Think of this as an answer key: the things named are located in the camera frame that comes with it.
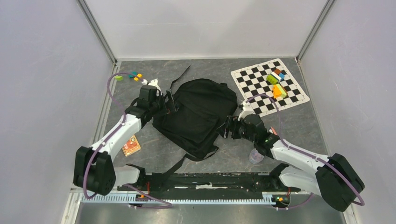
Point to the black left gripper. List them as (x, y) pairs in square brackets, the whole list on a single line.
[(169, 107)]

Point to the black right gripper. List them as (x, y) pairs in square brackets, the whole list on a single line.
[(233, 123)]

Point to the black student backpack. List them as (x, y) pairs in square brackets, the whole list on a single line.
[(203, 106)]

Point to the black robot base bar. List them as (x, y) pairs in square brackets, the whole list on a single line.
[(206, 186)]

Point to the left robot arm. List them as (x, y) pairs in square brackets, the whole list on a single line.
[(94, 171)]

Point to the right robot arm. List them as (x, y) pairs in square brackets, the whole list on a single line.
[(330, 177)]

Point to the yellow toy block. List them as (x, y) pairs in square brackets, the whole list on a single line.
[(138, 77)]

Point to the teal toy block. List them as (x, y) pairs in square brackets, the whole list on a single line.
[(132, 74)]

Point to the green half-round block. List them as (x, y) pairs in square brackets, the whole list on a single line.
[(118, 77)]

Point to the orange green block stack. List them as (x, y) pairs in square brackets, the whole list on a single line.
[(279, 91)]

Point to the green white block stack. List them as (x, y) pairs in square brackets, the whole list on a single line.
[(273, 78)]

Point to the brown blue block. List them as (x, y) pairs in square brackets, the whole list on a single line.
[(279, 73)]

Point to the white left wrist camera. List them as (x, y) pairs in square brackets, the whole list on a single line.
[(155, 83)]

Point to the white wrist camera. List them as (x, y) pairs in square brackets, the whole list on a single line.
[(246, 109), (155, 83)]

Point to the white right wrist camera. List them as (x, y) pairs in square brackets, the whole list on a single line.
[(246, 109)]

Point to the aluminium frame rail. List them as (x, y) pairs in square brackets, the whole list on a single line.
[(75, 194)]

